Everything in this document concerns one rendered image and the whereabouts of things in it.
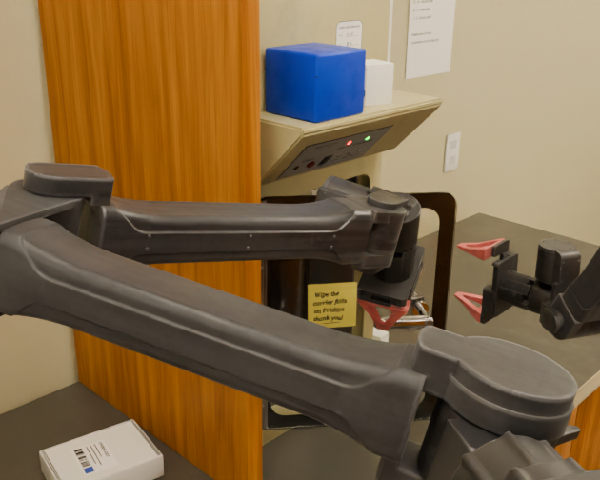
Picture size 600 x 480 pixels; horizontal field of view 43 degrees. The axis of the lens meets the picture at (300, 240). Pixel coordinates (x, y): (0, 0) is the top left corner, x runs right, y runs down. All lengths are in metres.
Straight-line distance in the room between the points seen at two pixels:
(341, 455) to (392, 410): 0.84
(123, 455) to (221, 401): 0.20
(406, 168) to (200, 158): 1.20
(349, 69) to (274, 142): 0.14
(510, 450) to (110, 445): 0.94
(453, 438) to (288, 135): 0.63
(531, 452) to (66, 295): 0.31
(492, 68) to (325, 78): 1.47
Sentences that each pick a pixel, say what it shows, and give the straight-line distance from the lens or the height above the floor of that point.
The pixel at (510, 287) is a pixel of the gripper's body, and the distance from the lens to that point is 1.32.
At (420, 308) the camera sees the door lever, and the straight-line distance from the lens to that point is 1.20.
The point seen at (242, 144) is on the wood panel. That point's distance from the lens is 0.95.
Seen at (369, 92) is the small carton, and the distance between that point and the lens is 1.14.
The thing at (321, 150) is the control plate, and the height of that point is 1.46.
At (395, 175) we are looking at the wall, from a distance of 2.12.
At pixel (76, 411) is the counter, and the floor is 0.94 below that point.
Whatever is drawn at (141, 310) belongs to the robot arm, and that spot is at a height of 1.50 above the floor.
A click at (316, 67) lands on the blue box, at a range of 1.00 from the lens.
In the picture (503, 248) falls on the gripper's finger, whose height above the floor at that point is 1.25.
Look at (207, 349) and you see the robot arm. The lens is 0.50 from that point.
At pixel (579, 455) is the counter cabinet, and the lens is 1.84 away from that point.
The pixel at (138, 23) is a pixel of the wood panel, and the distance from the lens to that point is 1.10.
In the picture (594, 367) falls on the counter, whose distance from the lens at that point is 1.67.
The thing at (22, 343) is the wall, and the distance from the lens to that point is 1.49.
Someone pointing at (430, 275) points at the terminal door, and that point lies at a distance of 1.19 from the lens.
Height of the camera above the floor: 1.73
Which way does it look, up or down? 21 degrees down
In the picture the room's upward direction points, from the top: 1 degrees clockwise
